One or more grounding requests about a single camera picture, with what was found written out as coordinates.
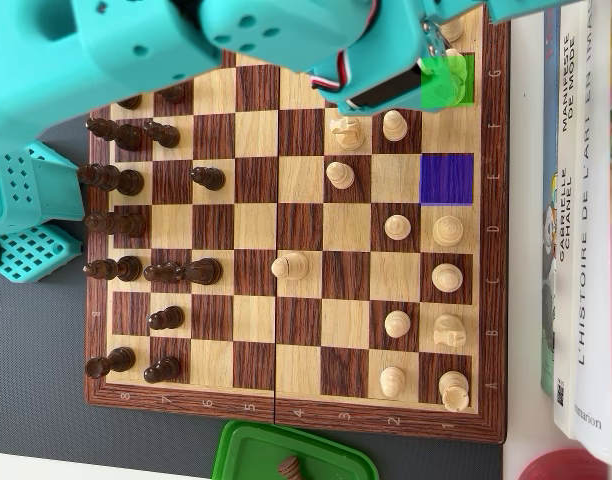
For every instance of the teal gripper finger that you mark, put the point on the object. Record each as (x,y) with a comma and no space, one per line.
(433,40)

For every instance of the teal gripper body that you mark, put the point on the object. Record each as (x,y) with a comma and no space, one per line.
(386,89)

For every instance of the light wooden king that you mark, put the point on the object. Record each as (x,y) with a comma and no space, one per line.
(458,80)

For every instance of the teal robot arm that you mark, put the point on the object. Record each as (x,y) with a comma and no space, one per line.
(61,75)

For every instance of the light wooden pawn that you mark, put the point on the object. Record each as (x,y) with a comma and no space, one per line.
(392,382)
(398,323)
(395,126)
(398,227)
(340,175)

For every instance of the light wooden knight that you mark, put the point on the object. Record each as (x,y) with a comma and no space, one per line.
(347,133)
(449,330)

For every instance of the blue illustrated book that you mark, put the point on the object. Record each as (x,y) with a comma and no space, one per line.
(548,125)

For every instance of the light pawn left of centre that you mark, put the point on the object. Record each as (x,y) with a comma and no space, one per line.
(290,266)

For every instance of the dark wooden knight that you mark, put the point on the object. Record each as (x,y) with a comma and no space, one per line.
(203,271)
(130,103)

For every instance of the dark wooden bishop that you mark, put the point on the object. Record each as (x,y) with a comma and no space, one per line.
(116,269)
(118,135)

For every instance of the white Gabrielle Chanel book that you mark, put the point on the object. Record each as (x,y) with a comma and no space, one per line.
(566,300)

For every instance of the wooden chessboard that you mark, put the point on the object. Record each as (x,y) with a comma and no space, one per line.
(256,320)

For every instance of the dark wooden king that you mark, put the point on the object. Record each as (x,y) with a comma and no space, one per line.
(116,180)

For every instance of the dark wooden queen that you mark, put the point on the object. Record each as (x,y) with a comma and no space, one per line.
(118,224)

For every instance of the dark wooden rook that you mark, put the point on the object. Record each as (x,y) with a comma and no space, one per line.
(111,362)

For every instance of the green plastic container lid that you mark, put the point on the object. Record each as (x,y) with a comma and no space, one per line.
(266,450)

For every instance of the red round container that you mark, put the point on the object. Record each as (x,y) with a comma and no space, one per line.
(561,467)

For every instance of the dark grey mat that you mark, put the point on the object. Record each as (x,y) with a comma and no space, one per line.
(36,375)

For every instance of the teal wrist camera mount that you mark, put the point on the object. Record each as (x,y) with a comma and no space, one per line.
(526,10)

